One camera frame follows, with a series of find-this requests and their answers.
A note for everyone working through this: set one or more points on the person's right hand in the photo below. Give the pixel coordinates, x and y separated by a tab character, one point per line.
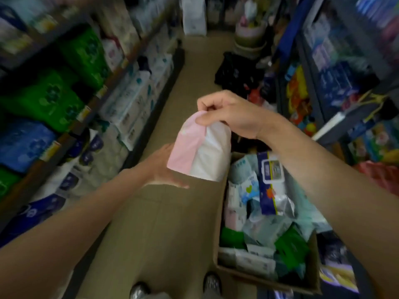
240	115

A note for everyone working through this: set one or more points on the person's left hand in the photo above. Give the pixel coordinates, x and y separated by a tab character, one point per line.
159	171

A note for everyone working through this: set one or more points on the pink white small tissue pack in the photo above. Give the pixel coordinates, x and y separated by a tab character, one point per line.
202	155

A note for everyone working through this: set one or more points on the dark metal shelf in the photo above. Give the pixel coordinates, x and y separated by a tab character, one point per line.
162	102

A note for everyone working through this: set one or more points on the navy kitchen wipes pack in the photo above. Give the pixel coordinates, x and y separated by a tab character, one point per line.
274	196

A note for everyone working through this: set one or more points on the cardboard box of wipes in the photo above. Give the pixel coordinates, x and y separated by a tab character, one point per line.
265	227

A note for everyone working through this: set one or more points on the brown cardboard box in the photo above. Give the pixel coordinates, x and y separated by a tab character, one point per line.
314	267

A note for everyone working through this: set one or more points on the person's left forearm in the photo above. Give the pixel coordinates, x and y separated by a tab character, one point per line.
68	233

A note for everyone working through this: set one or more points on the person's right forearm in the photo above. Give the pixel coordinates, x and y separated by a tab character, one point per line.
336	189

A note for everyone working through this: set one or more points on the person's left shoe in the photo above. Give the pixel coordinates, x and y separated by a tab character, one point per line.
139	291

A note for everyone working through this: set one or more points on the person's shoe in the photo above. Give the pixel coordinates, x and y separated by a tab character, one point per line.
212	283
139	291

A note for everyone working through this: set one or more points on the person's right shoe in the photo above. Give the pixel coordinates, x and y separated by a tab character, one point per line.
212	283

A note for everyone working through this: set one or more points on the person's grey trousers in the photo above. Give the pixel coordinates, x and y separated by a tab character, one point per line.
162	295

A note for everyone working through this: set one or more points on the row of orange yellow packs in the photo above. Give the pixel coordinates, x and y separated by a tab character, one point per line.
299	99

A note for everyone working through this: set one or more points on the stack of white roll packs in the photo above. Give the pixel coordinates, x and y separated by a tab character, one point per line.
134	102

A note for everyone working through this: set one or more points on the stack of pink basins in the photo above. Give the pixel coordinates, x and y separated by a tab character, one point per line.
251	40

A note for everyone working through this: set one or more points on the blue hanging bag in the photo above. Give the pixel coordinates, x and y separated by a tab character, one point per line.
294	27

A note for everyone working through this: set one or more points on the small white plastic bag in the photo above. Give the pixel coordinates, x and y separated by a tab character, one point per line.
250	12

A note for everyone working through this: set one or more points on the white sack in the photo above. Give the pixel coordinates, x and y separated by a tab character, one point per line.
194	15

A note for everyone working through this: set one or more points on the row of blue purple packs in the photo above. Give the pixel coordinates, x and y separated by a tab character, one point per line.
343	59

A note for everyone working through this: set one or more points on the stack of green tissue packs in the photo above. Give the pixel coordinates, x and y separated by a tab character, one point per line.
50	99

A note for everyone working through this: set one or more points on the blue tissue pack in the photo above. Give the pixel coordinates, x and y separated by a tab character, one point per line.
25	146

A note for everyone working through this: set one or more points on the stack of orange red packs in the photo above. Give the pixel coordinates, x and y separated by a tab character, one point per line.
377	171

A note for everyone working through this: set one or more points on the row of pale tissue packs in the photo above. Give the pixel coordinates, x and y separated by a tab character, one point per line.
118	24

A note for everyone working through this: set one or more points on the purple yellow softener pack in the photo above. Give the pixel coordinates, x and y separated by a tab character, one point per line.
339	270

